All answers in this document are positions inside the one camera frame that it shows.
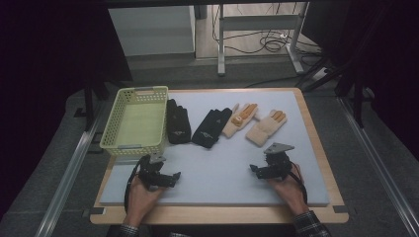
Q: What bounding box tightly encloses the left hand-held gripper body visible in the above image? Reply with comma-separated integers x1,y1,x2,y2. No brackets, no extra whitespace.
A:
137,153,167,192

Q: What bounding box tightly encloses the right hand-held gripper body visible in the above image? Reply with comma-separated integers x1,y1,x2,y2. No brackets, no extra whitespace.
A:
263,142,295,181

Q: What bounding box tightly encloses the cream glove with orange fingers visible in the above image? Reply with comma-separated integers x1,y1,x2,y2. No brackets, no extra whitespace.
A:
245,109,289,148

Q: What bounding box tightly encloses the pale green plastic basket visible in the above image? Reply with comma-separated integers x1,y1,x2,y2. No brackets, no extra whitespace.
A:
99,85,170,157

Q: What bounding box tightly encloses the black glove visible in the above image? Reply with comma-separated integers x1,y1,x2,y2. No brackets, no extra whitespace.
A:
191,107,233,149
165,98,193,145

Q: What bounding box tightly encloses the cream glove with orange ring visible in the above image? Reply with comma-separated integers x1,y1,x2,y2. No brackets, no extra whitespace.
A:
221,103,260,139

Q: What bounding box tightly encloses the person's right hand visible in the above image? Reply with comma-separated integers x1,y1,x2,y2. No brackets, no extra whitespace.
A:
268,162,309,215

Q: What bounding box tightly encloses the person's left hand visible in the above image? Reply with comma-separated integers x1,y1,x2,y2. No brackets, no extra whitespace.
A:
123,179,166,228

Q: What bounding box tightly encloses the grey foam mat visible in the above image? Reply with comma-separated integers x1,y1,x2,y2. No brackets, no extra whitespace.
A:
99,90,330,207

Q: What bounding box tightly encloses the black stand leg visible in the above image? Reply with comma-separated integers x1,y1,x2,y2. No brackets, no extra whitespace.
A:
82,78,111,132

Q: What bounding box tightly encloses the white power strip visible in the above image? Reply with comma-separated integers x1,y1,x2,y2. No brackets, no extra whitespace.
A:
311,66,329,82

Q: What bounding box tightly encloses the black tripod stand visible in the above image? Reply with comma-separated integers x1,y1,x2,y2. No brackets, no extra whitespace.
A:
300,55,378,129

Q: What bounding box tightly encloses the white cabinet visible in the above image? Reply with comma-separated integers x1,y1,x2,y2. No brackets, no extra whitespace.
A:
108,5,196,57

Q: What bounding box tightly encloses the dark curtain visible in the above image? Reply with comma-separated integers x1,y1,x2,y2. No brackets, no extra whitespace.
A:
0,0,132,218
302,0,419,162

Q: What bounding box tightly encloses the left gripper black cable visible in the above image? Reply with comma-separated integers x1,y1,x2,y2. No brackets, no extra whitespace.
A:
124,155,151,213

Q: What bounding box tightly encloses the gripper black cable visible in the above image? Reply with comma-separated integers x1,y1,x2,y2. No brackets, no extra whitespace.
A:
124,155,151,213
290,162,309,205

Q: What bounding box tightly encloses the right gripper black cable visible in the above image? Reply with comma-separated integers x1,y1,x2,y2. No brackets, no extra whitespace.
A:
290,162,309,205

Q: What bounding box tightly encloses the aluminium rail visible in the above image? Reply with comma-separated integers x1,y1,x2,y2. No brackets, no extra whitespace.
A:
34,100,112,237
336,97,419,237

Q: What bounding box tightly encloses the tangle of black floor cables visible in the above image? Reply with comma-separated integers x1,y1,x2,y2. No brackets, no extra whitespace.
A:
211,3,323,67

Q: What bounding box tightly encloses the grey metal desk frame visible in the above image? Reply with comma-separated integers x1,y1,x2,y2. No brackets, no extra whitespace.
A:
216,2,311,77

